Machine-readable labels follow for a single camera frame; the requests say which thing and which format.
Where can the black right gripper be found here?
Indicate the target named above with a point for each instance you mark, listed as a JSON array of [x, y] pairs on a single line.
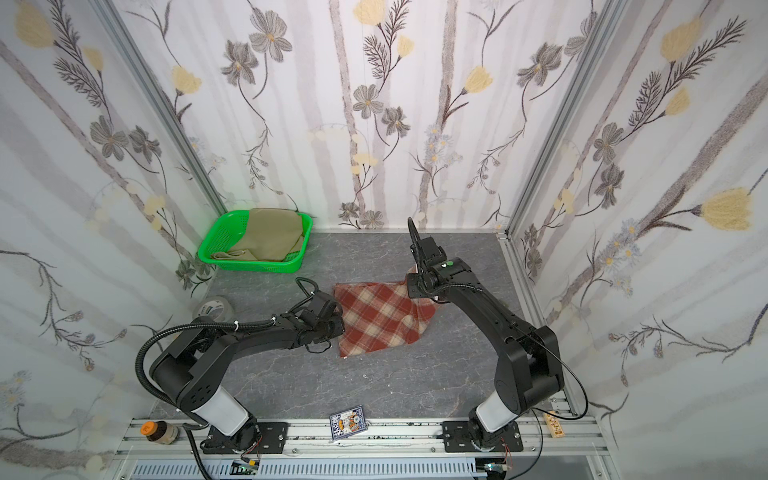
[[420, 283]]

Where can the small wooden block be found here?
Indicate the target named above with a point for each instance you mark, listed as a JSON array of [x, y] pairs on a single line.
[[553, 424]]

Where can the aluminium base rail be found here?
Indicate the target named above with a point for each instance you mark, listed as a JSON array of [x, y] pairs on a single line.
[[311, 438]]

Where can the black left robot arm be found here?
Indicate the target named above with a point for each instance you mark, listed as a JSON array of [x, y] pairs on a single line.
[[184, 366]]

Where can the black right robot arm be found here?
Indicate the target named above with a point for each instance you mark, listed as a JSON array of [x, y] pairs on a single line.
[[528, 370]]

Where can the clear tape roll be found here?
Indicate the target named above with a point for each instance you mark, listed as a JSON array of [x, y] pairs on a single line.
[[216, 308]]

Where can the olive khaki skirt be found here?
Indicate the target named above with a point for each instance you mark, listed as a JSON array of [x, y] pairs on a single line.
[[257, 235]]

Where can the white slotted cable duct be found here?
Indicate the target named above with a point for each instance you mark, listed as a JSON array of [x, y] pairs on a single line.
[[382, 468]]

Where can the green plastic basket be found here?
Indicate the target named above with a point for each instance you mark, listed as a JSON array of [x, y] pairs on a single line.
[[290, 265]]

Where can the red plaid skirt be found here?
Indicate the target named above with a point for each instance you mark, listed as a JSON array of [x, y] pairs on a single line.
[[380, 315]]

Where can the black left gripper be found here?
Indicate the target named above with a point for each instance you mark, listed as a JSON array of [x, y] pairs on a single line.
[[327, 321]]

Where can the blue patterned card box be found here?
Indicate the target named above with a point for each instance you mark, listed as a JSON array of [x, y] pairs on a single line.
[[347, 423]]

